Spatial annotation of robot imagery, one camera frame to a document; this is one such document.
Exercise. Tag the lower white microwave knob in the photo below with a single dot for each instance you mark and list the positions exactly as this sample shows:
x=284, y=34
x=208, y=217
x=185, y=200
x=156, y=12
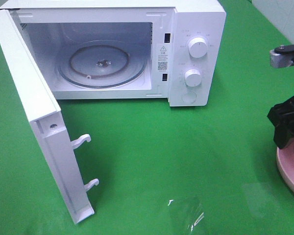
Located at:
x=193, y=78

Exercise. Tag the upper white microwave knob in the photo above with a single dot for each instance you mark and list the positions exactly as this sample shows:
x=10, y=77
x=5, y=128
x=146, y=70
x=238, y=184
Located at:
x=197, y=47

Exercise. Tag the white microwave oven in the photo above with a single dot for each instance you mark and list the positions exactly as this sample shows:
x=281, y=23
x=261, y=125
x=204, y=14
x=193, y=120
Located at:
x=50, y=26

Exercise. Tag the white microwave knob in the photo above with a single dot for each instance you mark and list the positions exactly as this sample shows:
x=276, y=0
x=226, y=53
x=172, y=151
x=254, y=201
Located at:
x=197, y=47
x=193, y=78

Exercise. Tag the round microwave door button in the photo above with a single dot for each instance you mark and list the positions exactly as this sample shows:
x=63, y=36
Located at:
x=189, y=97

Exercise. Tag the white microwave door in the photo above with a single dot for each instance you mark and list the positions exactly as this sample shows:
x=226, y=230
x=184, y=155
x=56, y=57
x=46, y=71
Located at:
x=45, y=118

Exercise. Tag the pink plate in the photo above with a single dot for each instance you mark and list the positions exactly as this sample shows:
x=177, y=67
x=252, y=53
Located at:
x=285, y=163

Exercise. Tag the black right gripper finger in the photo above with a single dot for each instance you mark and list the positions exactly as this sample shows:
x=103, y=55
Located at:
x=283, y=134
x=275, y=115

